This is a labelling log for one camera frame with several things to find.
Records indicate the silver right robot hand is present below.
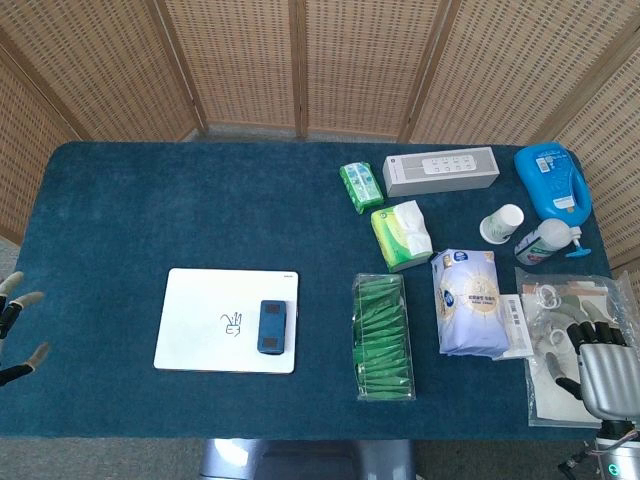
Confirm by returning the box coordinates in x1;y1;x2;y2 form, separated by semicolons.
543;298;640;425

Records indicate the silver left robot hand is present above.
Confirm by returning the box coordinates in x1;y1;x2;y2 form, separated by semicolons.
0;271;51;387

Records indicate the blue board eraser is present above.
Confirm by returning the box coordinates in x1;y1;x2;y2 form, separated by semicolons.
256;299;289;357

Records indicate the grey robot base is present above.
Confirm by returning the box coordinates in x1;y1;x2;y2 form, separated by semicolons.
199;438;416;480

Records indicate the white writing board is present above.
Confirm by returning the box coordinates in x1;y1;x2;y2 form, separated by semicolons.
152;267;300;375

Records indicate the clear plastic bag with parts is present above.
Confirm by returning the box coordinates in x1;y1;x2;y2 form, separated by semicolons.
514;266;640;429

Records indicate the white barcode box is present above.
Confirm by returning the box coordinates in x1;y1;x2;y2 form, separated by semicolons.
498;293;535;360

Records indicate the white pump bottle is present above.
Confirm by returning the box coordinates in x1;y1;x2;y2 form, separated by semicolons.
514;217;595;267

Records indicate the white blue tissue pack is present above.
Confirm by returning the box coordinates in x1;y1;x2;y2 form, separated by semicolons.
430;248;511;359

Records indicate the white paper cup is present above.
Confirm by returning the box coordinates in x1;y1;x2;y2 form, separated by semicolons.
479;203;525;245

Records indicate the blue detergent bottle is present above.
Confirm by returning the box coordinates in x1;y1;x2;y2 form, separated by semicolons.
513;141;594;221

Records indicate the blue table cloth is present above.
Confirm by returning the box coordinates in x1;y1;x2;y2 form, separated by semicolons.
0;140;626;442

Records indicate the clear box of green sachets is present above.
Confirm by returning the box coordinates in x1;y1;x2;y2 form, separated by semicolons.
352;272;417;403

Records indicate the green yellow tissue pack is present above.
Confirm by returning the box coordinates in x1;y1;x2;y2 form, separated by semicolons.
370;199;434;274

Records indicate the grey power strip box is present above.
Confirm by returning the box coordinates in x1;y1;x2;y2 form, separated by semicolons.
382;146;501;199

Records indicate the green wet wipes pack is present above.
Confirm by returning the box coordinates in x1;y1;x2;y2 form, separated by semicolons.
339;161;385;215

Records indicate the wicker folding screen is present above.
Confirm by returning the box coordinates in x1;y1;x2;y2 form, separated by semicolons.
0;0;640;271

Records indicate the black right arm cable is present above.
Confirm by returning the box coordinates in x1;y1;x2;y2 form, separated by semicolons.
558;439;639;474

